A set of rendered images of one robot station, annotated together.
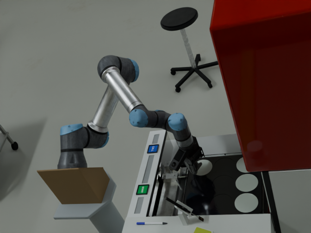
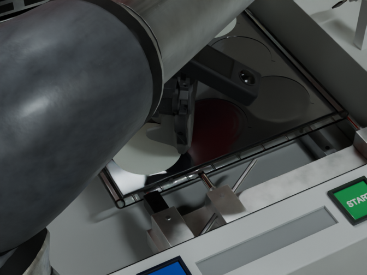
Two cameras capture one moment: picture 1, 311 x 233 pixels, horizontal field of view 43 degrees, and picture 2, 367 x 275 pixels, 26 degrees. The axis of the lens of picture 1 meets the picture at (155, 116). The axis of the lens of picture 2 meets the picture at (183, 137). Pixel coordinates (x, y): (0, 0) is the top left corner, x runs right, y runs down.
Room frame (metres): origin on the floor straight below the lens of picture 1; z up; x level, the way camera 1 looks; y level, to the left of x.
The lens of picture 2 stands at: (1.91, 0.38, 1.72)
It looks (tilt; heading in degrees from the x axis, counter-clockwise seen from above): 46 degrees down; 217
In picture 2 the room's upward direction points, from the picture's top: straight up
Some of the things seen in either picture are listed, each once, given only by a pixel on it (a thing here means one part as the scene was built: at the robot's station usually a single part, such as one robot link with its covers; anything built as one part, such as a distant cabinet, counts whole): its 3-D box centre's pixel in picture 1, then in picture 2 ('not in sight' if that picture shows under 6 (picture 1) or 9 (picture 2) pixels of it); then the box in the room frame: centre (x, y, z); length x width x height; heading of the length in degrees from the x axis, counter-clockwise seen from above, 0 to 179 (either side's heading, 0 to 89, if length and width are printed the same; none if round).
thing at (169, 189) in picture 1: (169, 193); (279, 207); (1.29, 0.08, 0.87); 0.36 x 0.08 x 0.03; 154
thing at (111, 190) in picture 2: (224, 155); (69, 119); (1.35, -0.24, 0.90); 0.37 x 0.01 x 0.01; 64
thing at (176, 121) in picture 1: (178, 126); not in sight; (1.32, -0.08, 1.21); 0.09 x 0.08 x 0.11; 30
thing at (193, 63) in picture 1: (188, 46); not in sight; (3.39, -0.57, 0.35); 0.58 x 0.56 x 0.70; 64
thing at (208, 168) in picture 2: (185, 186); (238, 156); (1.27, 0.00, 0.90); 0.38 x 0.01 x 0.01; 154
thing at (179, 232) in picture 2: (172, 165); (177, 238); (1.43, 0.02, 0.89); 0.08 x 0.03 x 0.03; 64
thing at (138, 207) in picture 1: (152, 178); (266, 274); (1.41, 0.14, 0.89); 0.55 x 0.09 x 0.14; 154
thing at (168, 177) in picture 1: (170, 177); (231, 215); (1.36, 0.05, 0.89); 0.08 x 0.03 x 0.03; 64
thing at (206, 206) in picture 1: (222, 184); (178, 79); (1.19, -0.16, 0.90); 0.34 x 0.34 x 0.01; 64
